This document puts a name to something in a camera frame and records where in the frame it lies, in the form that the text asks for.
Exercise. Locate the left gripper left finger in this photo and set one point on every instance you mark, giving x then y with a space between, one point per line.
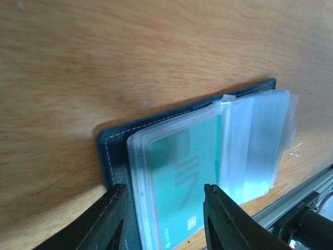
102 226

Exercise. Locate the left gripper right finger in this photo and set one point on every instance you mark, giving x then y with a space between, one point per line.
228 226

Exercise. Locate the teal VIP card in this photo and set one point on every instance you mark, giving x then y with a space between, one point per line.
182 163

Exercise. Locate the dark blue card holder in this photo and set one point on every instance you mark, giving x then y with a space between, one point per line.
257 126

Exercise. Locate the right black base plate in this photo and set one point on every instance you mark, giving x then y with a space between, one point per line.
304 225

